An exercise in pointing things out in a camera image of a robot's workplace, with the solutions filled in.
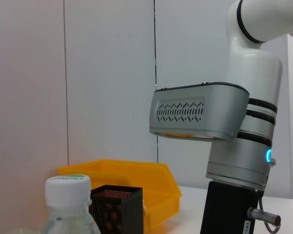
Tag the black mesh pen holder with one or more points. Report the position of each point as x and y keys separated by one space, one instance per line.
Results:
x=117 y=209

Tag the clear green-label water bottle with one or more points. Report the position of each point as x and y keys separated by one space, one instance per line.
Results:
x=66 y=195

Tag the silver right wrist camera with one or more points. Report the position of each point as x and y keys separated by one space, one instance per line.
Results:
x=197 y=112

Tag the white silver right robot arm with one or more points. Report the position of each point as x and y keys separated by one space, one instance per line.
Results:
x=254 y=68

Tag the yellow plastic bin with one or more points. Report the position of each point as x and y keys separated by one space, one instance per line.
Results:
x=161 y=195

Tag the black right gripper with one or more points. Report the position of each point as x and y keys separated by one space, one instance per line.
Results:
x=227 y=212

